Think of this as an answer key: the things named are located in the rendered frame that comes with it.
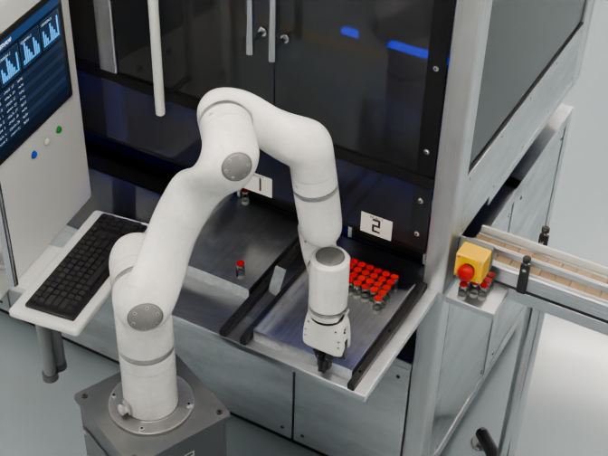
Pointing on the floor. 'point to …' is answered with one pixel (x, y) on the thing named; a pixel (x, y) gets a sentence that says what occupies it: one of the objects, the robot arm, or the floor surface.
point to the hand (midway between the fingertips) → (324, 362)
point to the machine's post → (446, 213)
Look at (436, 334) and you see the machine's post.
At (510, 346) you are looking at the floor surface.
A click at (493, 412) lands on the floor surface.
